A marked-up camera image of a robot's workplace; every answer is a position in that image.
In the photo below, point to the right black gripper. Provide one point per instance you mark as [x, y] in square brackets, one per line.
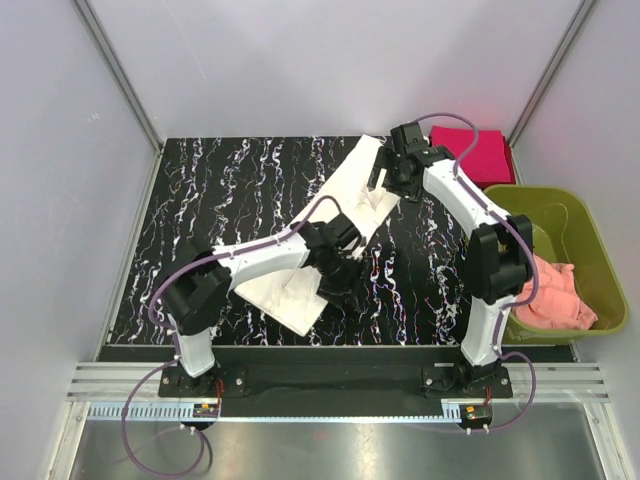
[386, 159]

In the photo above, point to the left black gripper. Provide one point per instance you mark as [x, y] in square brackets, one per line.
[348, 287]

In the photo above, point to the white t shirt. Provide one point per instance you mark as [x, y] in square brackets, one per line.
[340, 220]

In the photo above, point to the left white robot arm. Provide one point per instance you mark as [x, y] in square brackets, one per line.
[193, 293]

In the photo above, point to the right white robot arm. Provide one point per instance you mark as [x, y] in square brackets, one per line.
[499, 254]

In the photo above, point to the folded magenta t shirt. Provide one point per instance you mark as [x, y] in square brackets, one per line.
[458, 140]

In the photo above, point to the black marble pattern mat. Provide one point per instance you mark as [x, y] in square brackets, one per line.
[227, 191]

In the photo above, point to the olive green plastic basket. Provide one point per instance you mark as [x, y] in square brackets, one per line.
[564, 232]

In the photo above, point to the pink crumpled t shirt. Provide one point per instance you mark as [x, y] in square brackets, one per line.
[556, 304]

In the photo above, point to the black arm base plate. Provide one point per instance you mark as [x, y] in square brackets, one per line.
[358, 376]

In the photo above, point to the right aluminium frame post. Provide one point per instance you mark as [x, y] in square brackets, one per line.
[553, 66]

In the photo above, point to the aluminium frame post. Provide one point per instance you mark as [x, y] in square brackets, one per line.
[99, 36]
[553, 66]

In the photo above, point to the aluminium rail profile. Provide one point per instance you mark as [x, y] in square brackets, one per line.
[106, 381]

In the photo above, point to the white slotted cable duct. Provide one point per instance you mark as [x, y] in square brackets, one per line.
[429, 412]

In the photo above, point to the left aluminium frame post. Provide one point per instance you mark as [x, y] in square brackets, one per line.
[99, 36]

